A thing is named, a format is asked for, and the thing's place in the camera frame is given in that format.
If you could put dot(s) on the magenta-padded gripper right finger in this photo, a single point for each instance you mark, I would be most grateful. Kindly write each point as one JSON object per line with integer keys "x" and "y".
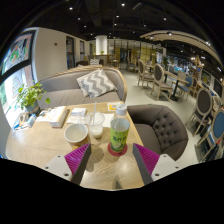
{"x": 148, "y": 160}

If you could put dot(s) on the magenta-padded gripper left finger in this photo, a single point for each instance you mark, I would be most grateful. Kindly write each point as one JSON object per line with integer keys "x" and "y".
{"x": 76, "y": 160}

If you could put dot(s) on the green-labelled clear drink bottle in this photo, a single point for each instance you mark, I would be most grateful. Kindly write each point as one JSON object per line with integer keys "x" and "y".
{"x": 119, "y": 133}

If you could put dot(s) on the tan ceramic mug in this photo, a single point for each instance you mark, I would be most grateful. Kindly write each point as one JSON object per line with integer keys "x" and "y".
{"x": 76, "y": 135}

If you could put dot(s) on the grey tufted armchair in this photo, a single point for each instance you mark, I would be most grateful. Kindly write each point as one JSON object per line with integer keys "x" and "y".
{"x": 163, "y": 130}

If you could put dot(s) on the flat round red coaster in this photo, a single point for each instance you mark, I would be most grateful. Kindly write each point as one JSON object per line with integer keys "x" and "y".
{"x": 110, "y": 151}

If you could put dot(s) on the clear plastic cup with straw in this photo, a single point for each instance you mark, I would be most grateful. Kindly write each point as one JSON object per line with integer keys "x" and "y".
{"x": 96, "y": 125}

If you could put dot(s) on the white leaflet stack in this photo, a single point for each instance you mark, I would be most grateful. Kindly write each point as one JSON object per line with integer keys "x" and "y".
{"x": 77, "y": 115}

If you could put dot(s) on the white orange paper box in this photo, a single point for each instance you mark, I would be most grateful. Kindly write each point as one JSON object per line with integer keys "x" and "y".
{"x": 58, "y": 116}

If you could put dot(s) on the small blue white box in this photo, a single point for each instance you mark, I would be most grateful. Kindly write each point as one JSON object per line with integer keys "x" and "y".
{"x": 31, "y": 120}

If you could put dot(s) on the yellow square table card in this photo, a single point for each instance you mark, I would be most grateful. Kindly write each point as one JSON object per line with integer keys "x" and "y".
{"x": 113, "y": 106}

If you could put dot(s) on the grey curved sofa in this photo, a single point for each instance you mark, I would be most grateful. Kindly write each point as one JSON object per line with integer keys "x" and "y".
{"x": 63, "y": 88}

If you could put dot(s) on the green potted plant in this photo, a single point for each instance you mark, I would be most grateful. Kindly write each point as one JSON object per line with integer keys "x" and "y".
{"x": 30, "y": 96}

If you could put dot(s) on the group of dining chairs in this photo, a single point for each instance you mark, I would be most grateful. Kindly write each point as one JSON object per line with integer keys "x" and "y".
{"x": 203, "y": 103}

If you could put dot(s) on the grey white chevron cushion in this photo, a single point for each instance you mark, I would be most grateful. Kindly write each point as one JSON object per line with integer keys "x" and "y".
{"x": 96, "y": 83}

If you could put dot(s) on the white round column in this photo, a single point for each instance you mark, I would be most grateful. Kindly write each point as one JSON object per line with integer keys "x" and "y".
{"x": 101, "y": 45}

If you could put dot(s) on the large window with decals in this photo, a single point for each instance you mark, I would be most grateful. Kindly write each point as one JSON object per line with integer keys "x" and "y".
{"x": 15, "y": 56}

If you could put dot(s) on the group of ceiling lights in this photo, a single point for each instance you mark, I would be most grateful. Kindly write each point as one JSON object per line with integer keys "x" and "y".
{"x": 123, "y": 4}

